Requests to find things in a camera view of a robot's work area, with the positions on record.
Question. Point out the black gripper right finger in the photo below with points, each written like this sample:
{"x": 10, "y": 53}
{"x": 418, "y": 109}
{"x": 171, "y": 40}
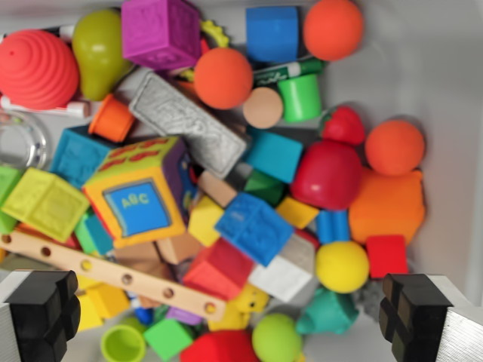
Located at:
{"x": 415, "y": 316}

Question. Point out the teal foam block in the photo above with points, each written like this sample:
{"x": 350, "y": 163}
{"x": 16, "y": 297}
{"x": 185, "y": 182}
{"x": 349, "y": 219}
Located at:
{"x": 273, "y": 154}

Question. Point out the yellow plastic gear toy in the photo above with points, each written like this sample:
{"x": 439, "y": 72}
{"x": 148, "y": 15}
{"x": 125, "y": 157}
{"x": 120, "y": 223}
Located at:
{"x": 217, "y": 32}

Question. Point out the yellow rubber duck toy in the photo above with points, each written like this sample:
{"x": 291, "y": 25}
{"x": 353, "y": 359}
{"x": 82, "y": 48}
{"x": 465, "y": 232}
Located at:
{"x": 251, "y": 299}

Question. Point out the teal wooden block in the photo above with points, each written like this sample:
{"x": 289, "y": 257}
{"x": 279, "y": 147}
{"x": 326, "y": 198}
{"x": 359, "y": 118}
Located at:
{"x": 101, "y": 235}

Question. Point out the blue embossed soft cube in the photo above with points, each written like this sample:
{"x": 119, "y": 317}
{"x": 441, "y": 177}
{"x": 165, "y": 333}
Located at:
{"x": 254, "y": 226}

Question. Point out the red rubber toy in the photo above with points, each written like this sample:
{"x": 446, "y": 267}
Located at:
{"x": 219, "y": 347}

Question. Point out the green embossed soft cube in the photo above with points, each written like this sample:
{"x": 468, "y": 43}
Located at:
{"x": 7, "y": 188}

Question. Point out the red embossed soft cube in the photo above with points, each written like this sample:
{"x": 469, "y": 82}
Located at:
{"x": 219, "y": 269}

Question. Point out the green wooden cube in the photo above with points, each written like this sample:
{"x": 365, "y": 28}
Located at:
{"x": 168, "y": 337}

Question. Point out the yellow wooden block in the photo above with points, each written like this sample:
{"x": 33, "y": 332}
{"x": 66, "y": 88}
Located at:
{"x": 203, "y": 222}
{"x": 102, "y": 303}
{"x": 298, "y": 212}

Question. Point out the small orange block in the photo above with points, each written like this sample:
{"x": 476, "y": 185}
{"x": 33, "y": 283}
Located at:
{"x": 185, "y": 86}

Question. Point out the red ribbed rubber ball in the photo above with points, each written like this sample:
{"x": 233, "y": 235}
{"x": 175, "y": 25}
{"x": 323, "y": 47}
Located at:
{"x": 35, "y": 69}

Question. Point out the dark green wooden block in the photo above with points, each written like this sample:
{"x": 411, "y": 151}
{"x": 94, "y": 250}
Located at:
{"x": 264, "y": 186}

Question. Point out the blue foam cube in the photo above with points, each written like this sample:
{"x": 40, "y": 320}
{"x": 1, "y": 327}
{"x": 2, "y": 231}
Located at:
{"x": 273, "y": 34}

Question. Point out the red toy strawberry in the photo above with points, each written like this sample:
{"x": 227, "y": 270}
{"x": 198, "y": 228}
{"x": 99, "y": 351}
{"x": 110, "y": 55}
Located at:
{"x": 345, "y": 126}

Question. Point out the brown wooden block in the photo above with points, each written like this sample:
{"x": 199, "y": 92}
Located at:
{"x": 147, "y": 254}

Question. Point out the lime green ball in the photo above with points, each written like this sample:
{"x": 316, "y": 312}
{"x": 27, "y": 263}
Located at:
{"x": 276, "y": 337}

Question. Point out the white plastic bin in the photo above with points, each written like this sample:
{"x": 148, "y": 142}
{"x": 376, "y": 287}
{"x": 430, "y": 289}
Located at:
{"x": 434, "y": 68}

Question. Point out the orange foam ball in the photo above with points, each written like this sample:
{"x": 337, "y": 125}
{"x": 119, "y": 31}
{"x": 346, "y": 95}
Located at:
{"x": 334, "y": 29}
{"x": 223, "y": 78}
{"x": 394, "y": 148}

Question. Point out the teal embossed soft cube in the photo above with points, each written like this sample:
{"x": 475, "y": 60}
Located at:
{"x": 77, "y": 154}

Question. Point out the orange soft cube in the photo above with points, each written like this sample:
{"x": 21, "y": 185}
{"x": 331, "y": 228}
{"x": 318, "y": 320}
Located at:
{"x": 388, "y": 203}

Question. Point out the small purple block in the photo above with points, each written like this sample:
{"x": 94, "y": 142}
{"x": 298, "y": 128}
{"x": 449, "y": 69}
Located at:
{"x": 183, "y": 316}

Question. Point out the red flat block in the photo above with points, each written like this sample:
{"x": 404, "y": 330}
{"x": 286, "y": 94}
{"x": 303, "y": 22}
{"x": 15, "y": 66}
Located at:
{"x": 34, "y": 231}

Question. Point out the blue wooden cylinder block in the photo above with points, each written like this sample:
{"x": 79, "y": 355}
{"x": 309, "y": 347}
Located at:
{"x": 333, "y": 226}

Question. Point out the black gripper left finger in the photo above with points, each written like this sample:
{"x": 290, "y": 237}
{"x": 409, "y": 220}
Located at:
{"x": 41, "y": 313}

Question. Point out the lime green plastic cup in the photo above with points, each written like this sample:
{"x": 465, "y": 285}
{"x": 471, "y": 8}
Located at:
{"x": 122, "y": 343}

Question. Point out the white embossed soft cube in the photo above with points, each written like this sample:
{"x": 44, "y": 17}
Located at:
{"x": 285, "y": 271}

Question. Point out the wooden bar with holes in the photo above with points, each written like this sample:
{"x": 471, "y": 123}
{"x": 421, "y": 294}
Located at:
{"x": 113, "y": 273}

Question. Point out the teal rubber toy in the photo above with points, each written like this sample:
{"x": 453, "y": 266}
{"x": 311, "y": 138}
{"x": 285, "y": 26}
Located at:
{"x": 328, "y": 311}

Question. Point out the red wooden block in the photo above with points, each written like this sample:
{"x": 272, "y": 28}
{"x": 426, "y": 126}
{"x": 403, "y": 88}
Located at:
{"x": 386, "y": 256}

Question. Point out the olive green toy pear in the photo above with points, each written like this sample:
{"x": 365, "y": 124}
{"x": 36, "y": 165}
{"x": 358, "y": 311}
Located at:
{"x": 98, "y": 53}

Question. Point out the black-capped white marker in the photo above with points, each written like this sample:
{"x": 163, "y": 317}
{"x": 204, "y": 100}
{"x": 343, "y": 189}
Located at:
{"x": 62, "y": 32}

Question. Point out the green whiteboard marker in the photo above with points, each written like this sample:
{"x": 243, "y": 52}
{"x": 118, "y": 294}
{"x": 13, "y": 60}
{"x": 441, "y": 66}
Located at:
{"x": 290, "y": 71}

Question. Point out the natural wooden block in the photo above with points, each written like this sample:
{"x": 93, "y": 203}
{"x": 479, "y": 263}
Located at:
{"x": 215, "y": 188}

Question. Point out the fabric ABC fish cube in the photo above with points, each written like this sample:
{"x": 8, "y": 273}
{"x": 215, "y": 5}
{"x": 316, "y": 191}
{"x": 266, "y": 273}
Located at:
{"x": 139, "y": 196}

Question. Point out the purple embossed soft cube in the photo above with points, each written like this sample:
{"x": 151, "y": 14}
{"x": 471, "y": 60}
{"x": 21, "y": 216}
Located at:
{"x": 162, "y": 32}

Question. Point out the orange plastic cup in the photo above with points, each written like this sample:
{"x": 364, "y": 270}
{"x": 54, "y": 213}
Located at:
{"x": 111, "y": 118}

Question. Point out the grey foam embossed block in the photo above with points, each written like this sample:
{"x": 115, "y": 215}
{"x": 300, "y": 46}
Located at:
{"x": 188, "y": 120}

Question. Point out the yellow foam ball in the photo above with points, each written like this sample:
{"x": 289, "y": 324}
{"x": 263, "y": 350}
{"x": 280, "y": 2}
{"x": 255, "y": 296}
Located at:
{"x": 341, "y": 267}

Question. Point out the lime yellow embossed cube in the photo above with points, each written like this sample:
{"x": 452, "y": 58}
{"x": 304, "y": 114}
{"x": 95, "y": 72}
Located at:
{"x": 47, "y": 203}

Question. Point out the white red-capped marker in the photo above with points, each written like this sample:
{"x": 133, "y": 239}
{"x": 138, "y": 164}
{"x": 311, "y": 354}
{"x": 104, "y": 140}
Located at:
{"x": 75, "y": 109}

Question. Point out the red toy apple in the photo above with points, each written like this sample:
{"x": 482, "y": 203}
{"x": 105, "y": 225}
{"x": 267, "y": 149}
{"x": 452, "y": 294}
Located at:
{"x": 326, "y": 175}

